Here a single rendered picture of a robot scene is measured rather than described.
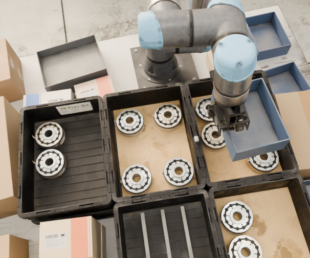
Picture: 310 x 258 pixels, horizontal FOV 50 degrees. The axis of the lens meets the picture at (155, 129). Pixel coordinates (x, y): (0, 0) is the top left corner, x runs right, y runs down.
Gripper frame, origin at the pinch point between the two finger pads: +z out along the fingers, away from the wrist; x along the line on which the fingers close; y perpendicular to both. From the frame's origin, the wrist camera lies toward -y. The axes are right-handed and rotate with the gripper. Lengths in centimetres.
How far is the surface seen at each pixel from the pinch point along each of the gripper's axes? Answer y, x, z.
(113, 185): 5.4, -36.6, 16.5
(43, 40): -145, -94, 105
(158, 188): 6.6, -23.4, 27.7
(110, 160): -3.0, -36.4, 16.5
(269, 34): -59, 40, 46
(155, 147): -8.5, -21.9, 27.9
